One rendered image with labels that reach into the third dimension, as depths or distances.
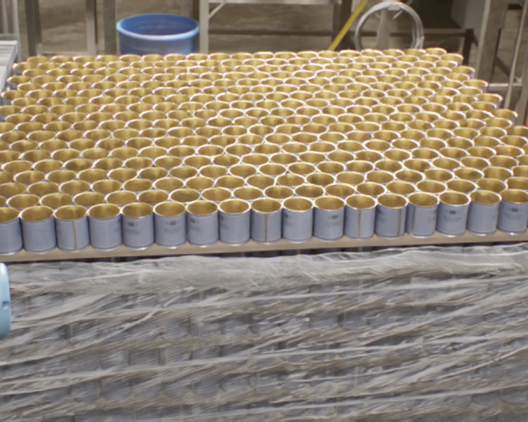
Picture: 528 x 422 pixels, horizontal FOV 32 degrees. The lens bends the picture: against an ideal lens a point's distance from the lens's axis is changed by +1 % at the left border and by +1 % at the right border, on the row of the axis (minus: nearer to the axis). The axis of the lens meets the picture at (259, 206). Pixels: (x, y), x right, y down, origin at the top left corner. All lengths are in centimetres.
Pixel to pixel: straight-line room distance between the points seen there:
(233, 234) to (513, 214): 61
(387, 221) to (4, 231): 81
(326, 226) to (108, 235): 46
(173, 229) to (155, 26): 353
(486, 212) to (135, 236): 76
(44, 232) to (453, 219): 87
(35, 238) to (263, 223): 48
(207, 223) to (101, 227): 22
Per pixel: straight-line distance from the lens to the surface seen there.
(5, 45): 328
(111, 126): 241
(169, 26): 538
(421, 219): 200
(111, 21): 455
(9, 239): 196
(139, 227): 192
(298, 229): 195
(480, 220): 204
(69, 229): 193
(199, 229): 193
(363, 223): 197
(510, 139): 240
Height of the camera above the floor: 206
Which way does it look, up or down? 27 degrees down
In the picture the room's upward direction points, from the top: 3 degrees clockwise
